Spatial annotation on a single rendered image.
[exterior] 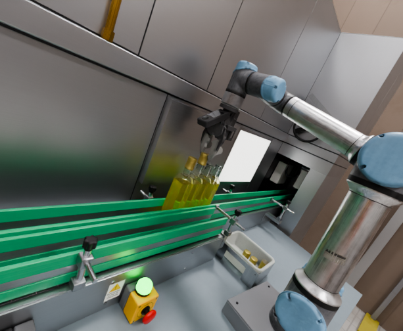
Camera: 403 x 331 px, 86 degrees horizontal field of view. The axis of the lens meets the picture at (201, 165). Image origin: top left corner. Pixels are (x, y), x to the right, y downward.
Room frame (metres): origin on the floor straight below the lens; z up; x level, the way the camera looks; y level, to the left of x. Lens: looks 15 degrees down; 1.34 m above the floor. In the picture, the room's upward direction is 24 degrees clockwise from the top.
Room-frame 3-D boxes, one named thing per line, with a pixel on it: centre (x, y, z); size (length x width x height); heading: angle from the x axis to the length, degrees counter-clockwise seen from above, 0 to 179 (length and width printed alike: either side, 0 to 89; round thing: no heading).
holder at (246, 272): (0.91, -0.33, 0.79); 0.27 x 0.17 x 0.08; 52
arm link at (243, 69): (0.81, -0.01, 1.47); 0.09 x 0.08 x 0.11; 52
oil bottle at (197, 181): (0.80, 0.00, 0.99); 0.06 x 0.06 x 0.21; 53
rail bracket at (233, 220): (0.86, -0.20, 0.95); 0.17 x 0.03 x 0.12; 52
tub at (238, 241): (0.89, -0.35, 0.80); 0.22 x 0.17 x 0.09; 52
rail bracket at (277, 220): (1.36, -0.60, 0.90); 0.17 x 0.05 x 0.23; 52
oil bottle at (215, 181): (0.89, -0.07, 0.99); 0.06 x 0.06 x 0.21; 51
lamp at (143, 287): (0.48, 0.01, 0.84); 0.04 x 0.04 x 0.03
